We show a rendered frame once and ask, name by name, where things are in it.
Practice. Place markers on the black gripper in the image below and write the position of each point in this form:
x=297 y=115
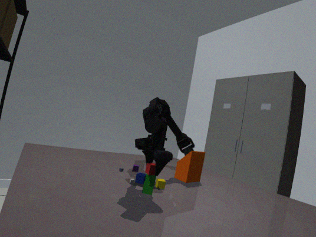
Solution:
x=159 y=154

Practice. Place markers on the blue block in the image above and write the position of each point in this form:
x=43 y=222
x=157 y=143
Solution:
x=140 y=178

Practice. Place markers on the yellow cube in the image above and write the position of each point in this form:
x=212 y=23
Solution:
x=160 y=183

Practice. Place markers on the purple cube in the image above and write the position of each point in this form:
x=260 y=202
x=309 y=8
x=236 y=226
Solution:
x=135 y=168

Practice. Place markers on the green block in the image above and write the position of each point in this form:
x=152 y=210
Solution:
x=148 y=189
x=150 y=179

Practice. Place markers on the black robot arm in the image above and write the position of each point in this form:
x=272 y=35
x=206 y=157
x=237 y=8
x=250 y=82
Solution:
x=156 y=118

